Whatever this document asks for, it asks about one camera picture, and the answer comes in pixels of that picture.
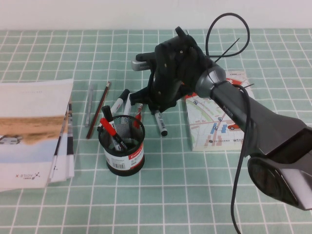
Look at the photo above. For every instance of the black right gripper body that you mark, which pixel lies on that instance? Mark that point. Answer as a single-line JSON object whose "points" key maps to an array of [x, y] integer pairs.
{"points": [[170, 73]]}

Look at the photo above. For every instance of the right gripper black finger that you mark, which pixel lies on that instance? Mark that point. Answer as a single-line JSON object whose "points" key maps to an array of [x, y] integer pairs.
{"points": [[139, 97], [161, 107]]}

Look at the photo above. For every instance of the black whiteboard marker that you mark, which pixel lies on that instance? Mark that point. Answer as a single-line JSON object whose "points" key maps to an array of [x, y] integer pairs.
{"points": [[107, 113], [126, 107], [118, 103], [161, 123]]}

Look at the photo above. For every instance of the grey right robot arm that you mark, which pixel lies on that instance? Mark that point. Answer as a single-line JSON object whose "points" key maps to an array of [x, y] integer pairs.
{"points": [[268, 126]]}

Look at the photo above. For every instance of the black mesh pen holder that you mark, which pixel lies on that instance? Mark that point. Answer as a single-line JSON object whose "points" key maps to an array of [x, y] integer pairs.
{"points": [[122, 165]]}

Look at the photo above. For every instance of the red whiteboard marker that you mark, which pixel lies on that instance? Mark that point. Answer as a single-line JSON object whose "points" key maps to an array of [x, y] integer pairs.
{"points": [[107, 125], [139, 113]]}

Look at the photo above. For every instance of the red and black pencil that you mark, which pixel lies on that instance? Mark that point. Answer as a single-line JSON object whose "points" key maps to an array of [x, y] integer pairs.
{"points": [[98, 109]]}

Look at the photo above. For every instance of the book with map cover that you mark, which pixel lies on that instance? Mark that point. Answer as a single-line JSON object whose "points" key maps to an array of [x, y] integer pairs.
{"points": [[207, 131]]}

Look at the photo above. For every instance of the black zip tie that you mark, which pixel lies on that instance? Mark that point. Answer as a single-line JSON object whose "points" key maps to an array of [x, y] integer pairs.
{"points": [[248, 86], [226, 51]]}

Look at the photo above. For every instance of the brochure with dark photo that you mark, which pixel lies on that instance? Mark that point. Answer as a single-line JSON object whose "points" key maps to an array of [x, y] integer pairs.
{"points": [[69, 136]]}

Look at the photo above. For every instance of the green checked tablecloth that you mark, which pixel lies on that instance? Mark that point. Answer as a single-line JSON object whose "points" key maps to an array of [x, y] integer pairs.
{"points": [[146, 207]]}

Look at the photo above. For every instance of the white brochure with small logo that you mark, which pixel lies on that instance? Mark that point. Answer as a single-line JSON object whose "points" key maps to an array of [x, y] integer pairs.
{"points": [[63, 168]]}

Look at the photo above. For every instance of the stack of magazines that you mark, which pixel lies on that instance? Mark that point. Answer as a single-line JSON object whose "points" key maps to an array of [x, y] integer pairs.
{"points": [[29, 109]]}

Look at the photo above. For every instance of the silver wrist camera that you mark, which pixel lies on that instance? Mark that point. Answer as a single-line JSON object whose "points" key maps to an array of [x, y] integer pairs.
{"points": [[141, 64]]}

